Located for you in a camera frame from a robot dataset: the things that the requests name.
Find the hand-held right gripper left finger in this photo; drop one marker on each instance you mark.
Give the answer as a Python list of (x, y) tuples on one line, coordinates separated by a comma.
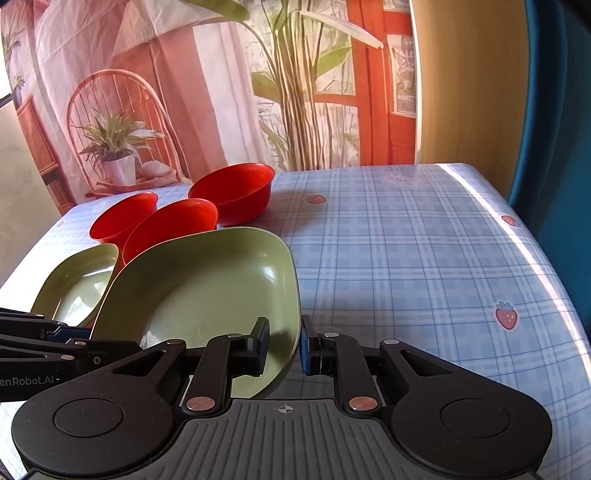
[(261, 340)]

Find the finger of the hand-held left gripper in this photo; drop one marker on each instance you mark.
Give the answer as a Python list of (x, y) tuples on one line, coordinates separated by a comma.
[(69, 333), (55, 348)]

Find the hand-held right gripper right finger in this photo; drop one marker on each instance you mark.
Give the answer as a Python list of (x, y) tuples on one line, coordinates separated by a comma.
[(304, 347)]

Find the small green square plate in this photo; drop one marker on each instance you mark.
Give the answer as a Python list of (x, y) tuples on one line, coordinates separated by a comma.
[(78, 286)]

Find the large green square plate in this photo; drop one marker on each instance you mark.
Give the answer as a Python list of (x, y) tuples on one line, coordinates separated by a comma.
[(207, 286)]

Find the blue plaid strawberry tablecloth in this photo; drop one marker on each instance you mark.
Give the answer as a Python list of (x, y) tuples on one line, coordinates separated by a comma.
[(392, 277)]

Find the small red bowl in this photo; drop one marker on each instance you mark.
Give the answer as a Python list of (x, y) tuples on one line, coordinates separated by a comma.
[(120, 219), (171, 228)]

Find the large red bowl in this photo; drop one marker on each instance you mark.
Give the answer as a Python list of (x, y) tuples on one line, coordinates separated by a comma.
[(235, 189)]

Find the printed backdrop cloth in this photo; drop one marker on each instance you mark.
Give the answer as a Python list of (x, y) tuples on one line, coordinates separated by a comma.
[(207, 92)]

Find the blue curtain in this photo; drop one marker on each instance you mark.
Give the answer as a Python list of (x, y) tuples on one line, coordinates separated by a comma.
[(563, 184)]

